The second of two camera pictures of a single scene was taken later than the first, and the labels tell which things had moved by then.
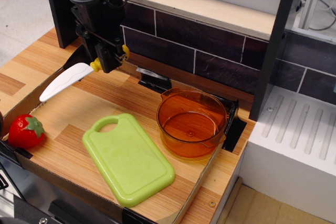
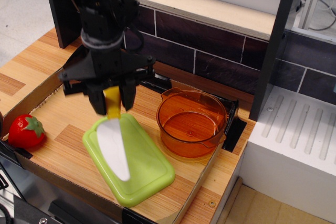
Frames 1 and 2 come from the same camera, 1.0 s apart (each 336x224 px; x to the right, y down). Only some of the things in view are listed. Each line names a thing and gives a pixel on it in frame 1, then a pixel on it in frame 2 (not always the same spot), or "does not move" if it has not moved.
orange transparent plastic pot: x=191 y=124 does not move
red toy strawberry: x=25 y=131 does not move
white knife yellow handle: x=78 y=72 → x=109 y=132
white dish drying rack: x=291 y=152 does not move
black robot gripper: x=101 y=25 → x=107 y=65
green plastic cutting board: x=130 y=166 does not move
